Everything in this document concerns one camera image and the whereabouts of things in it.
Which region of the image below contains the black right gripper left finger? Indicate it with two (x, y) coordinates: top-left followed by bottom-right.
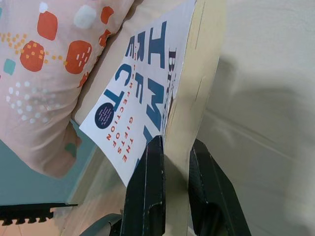
(120, 135), (165, 236)

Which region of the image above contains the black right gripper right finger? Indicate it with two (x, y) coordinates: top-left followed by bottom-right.
(188, 141), (252, 236)

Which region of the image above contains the white book with blue letters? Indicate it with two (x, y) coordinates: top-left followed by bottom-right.
(78, 0), (227, 188)

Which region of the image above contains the bed with beige sheet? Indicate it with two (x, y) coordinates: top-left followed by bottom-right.
(56, 0), (315, 236)

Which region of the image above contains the pink dotted pillow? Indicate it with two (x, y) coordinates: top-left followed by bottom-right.
(0, 0), (138, 179)

